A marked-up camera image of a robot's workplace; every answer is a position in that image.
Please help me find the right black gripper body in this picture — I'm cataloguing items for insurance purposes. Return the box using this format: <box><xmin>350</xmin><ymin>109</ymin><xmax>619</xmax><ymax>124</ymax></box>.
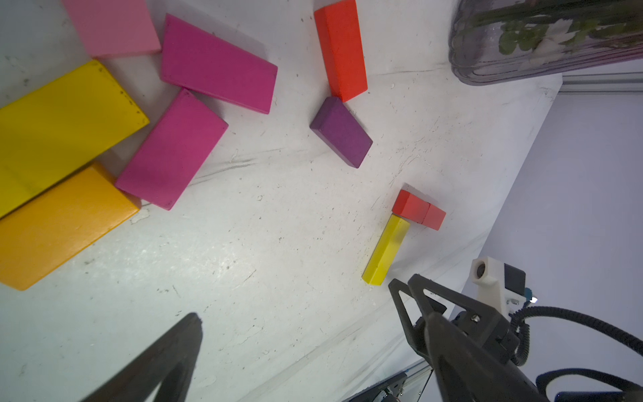
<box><xmin>443</xmin><ymin>291</ymin><xmax>518</xmax><ymax>362</ymax></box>

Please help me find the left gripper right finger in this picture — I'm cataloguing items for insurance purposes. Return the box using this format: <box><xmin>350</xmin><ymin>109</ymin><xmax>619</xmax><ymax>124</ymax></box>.
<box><xmin>425</xmin><ymin>313</ymin><xmax>546</xmax><ymax>401</ymax></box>

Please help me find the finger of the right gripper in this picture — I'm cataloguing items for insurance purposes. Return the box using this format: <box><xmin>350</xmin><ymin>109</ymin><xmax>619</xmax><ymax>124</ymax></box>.
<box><xmin>388</xmin><ymin>274</ymin><xmax>447</xmax><ymax>359</ymax></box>

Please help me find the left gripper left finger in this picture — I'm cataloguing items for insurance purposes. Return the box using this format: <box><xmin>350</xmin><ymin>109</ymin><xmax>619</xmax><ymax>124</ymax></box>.
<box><xmin>85</xmin><ymin>313</ymin><xmax>203</xmax><ymax>401</ymax></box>

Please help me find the lime yellow long block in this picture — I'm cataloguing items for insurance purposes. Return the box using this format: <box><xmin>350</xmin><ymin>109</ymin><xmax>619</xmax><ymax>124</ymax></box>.
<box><xmin>362</xmin><ymin>214</ymin><xmax>410</xmax><ymax>286</ymax></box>

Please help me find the light red block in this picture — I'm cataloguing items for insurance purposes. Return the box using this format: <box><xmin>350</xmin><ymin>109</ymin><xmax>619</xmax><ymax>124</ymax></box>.
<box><xmin>422</xmin><ymin>204</ymin><xmax>446</xmax><ymax>230</ymax></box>

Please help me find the dark red block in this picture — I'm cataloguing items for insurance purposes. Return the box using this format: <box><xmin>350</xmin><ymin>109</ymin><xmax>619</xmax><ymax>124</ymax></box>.
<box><xmin>392</xmin><ymin>189</ymin><xmax>430</xmax><ymax>224</ymax></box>

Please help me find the dark purple block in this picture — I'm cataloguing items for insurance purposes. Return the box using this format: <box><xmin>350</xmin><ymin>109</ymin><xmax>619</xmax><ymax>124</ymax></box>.
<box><xmin>310</xmin><ymin>96</ymin><xmax>373</xmax><ymax>169</ymax></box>

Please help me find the orange block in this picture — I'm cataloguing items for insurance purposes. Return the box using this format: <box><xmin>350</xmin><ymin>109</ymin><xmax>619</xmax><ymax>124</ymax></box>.
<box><xmin>1</xmin><ymin>162</ymin><xmax>142</xmax><ymax>291</ymax></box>

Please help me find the magenta block lower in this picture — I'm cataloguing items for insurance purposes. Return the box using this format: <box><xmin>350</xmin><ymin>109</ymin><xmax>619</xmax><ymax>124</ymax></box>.
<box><xmin>116</xmin><ymin>89</ymin><xmax>229</xmax><ymax>210</ymax></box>

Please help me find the magenta block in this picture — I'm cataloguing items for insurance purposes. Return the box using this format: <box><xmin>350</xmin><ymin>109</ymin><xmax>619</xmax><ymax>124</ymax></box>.
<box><xmin>116</xmin><ymin>89</ymin><xmax>229</xmax><ymax>210</ymax></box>
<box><xmin>160</xmin><ymin>13</ymin><xmax>278</xmax><ymax>115</ymax></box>

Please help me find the dark glass vase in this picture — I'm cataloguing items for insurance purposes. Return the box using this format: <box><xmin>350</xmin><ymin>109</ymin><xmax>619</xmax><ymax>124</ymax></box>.
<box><xmin>449</xmin><ymin>0</ymin><xmax>642</xmax><ymax>85</ymax></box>

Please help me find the yellow flat block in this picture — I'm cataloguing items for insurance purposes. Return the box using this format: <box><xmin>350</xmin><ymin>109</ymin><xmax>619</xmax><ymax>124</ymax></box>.
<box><xmin>1</xmin><ymin>60</ymin><xmax>150</xmax><ymax>215</ymax></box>

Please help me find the orange-red block near vase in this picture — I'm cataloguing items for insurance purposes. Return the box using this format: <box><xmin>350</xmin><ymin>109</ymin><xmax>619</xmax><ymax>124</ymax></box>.
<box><xmin>314</xmin><ymin>0</ymin><xmax>368</xmax><ymax>102</ymax></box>

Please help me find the magenta block upper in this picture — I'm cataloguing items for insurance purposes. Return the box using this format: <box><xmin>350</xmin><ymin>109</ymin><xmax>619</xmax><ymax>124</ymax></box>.
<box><xmin>160</xmin><ymin>13</ymin><xmax>278</xmax><ymax>115</ymax></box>

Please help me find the pink block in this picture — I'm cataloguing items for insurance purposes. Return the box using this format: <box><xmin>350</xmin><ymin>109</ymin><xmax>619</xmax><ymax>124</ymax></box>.
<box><xmin>62</xmin><ymin>0</ymin><xmax>162</xmax><ymax>59</ymax></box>

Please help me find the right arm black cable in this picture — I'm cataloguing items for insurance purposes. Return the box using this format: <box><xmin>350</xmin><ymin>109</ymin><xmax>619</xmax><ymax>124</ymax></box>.
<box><xmin>509</xmin><ymin>305</ymin><xmax>643</xmax><ymax>402</ymax></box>

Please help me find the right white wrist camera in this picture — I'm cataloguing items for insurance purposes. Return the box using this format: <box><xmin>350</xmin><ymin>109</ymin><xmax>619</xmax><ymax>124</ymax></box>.
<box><xmin>470</xmin><ymin>257</ymin><xmax>532</xmax><ymax>321</ymax></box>

